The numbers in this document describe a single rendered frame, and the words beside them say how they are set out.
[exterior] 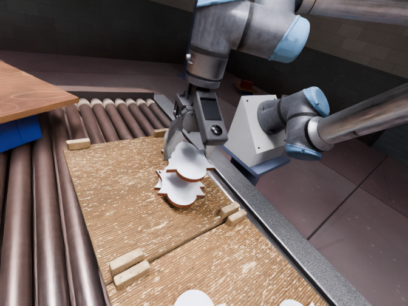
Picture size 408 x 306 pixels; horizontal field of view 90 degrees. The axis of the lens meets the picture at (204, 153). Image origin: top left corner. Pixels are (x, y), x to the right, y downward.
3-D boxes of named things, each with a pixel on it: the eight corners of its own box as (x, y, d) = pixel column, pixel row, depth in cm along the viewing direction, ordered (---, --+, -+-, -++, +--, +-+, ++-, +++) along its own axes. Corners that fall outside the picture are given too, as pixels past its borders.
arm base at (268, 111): (271, 98, 93) (291, 89, 85) (282, 128, 95) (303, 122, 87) (252, 106, 84) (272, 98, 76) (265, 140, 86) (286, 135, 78)
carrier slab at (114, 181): (168, 136, 81) (169, 133, 80) (238, 214, 57) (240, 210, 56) (62, 152, 60) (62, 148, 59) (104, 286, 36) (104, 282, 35)
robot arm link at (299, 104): (297, 105, 87) (332, 93, 76) (296, 133, 83) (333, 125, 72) (280, 91, 80) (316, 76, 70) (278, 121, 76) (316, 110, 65)
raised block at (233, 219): (240, 214, 55) (243, 207, 53) (244, 219, 54) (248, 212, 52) (224, 223, 51) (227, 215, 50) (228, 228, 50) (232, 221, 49)
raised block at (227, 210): (233, 206, 57) (236, 200, 55) (238, 211, 55) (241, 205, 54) (217, 214, 53) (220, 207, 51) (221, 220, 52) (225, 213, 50)
